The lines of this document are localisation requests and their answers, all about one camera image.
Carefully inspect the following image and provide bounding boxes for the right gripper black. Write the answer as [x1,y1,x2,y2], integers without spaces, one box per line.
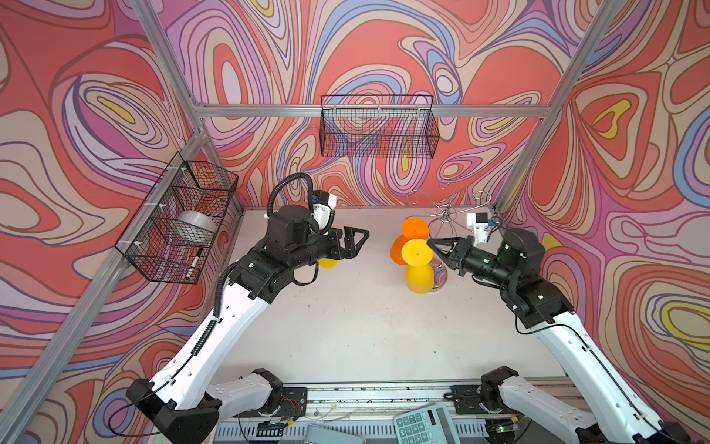
[426,235,516,289]

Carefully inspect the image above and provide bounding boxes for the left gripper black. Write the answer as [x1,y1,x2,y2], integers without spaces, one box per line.
[285,226,369,273]

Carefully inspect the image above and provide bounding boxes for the yellow wine glass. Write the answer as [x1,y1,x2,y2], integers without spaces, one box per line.
[401,239,435,294]
[318,258,338,269]

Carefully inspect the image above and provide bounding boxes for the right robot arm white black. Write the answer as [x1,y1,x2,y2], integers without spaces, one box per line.
[427,229,691,443]

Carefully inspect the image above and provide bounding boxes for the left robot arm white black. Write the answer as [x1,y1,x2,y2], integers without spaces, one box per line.
[127,172,369,443]

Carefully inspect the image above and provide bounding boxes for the chrome wine glass rack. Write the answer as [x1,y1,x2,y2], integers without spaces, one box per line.
[404,179,495,292]

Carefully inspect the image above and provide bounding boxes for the left orange wine glass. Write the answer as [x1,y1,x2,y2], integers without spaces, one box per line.
[390,218,430,266]

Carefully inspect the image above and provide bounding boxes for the black marker pen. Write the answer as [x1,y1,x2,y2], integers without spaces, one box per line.
[184,248,203,281]

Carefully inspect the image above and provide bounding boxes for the silver tape roll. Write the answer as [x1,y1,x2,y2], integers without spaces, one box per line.
[174,210,217,246]

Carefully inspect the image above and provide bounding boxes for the teal calculator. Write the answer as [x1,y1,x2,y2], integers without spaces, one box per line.
[393,403,460,444]

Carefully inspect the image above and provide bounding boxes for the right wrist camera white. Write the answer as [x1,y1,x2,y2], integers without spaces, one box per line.
[466,212,496,246]

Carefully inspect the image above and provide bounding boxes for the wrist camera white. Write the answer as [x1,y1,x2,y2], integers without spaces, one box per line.
[312,190,338,229]
[466,212,496,246]

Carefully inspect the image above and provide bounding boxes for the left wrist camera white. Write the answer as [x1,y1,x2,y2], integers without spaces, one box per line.
[312,190,338,229]

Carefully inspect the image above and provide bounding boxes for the back black wire basket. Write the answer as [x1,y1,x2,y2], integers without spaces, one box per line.
[319,93,440,159]

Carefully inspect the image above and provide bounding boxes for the black wire basket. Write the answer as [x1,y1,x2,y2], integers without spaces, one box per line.
[115,154,239,284]
[319,93,440,159]

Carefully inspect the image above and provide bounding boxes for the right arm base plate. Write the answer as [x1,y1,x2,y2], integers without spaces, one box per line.
[444,385,523,416]

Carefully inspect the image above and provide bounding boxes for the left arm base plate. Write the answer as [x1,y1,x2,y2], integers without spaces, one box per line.
[235,386,308,420]

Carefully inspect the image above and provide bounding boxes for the left black wire basket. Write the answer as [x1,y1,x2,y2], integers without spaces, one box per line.
[115,154,239,284]

